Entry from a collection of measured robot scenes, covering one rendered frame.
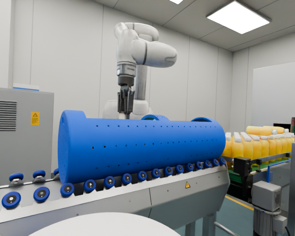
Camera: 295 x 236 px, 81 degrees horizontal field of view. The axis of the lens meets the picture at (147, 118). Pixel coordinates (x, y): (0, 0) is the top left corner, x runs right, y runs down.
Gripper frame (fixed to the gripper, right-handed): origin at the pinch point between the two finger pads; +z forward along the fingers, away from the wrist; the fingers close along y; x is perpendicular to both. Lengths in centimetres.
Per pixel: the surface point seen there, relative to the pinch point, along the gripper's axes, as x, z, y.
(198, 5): 224, -221, -156
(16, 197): -38.5, 23.0, 9.7
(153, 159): 8.9, 16.1, 12.0
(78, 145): -22.5, 8.1, 13.0
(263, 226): 74, 55, 31
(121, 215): -21, 16, 44
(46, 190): -31.0, 22.4, 9.4
